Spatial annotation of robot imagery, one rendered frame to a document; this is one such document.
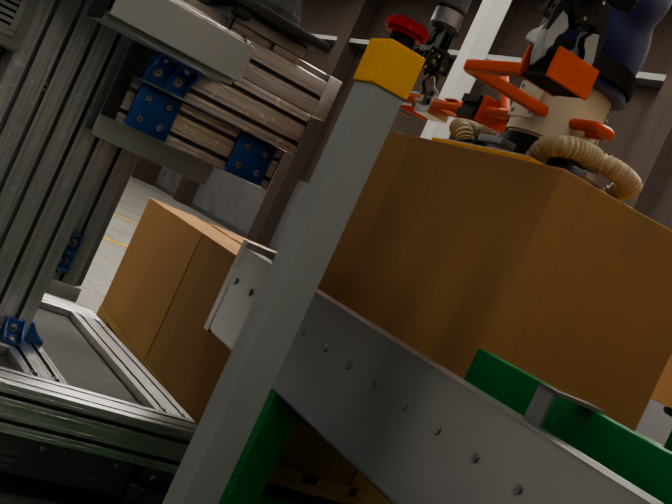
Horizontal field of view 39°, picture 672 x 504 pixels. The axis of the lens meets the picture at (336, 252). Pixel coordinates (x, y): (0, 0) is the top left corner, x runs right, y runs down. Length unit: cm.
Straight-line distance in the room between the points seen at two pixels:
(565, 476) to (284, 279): 52
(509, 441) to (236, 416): 45
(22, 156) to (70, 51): 23
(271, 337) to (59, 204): 73
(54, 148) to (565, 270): 103
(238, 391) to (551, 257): 55
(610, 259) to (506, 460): 57
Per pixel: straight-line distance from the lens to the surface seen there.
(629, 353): 173
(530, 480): 114
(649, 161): 869
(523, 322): 156
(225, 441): 145
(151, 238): 307
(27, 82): 195
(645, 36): 194
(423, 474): 129
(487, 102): 208
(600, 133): 180
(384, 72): 141
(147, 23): 168
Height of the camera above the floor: 72
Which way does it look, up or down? 1 degrees down
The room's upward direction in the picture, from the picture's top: 25 degrees clockwise
